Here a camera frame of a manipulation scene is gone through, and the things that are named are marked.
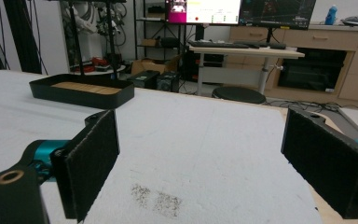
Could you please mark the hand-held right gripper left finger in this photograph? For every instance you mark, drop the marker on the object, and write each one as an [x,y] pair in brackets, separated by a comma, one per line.
[87,161]

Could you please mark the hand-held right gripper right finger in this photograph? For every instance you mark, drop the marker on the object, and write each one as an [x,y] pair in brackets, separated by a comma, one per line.
[326,161]

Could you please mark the black tray with wooden bottom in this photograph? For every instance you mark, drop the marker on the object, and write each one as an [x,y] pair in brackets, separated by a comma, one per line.
[80,90]

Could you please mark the black built-in oven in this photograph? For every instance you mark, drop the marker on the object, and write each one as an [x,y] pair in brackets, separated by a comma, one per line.
[312,69]

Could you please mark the red tool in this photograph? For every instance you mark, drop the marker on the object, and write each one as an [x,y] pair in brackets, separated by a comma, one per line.
[97,63]

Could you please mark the wooden cabinet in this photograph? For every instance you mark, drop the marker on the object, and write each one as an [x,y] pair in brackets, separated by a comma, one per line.
[326,62]

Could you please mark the black equipment box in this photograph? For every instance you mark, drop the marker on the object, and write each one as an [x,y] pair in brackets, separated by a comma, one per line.
[167,81]
[143,79]

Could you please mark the black round stool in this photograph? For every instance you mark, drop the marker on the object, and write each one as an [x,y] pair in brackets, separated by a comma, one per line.
[238,94]

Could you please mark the cardboard box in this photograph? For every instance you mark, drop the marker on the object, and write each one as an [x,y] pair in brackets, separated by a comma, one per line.
[151,66]

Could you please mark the black metal stand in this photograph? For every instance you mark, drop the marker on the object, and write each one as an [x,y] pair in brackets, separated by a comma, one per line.
[93,37]

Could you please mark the light wooden desk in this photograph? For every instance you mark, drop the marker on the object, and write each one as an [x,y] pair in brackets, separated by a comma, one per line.
[245,59]

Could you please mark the blue bottle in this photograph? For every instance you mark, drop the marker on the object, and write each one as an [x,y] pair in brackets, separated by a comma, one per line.
[331,15]

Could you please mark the black metal shelf rack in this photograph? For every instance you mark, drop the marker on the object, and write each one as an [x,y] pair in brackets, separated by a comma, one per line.
[155,29]

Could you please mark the dark computer monitor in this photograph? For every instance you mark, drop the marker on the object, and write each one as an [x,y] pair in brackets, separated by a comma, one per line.
[276,13]

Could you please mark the black keyboard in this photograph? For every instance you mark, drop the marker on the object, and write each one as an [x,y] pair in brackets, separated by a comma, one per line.
[218,44]

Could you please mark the bright computer monitor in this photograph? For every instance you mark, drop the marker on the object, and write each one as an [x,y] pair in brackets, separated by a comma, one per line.
[203,11]

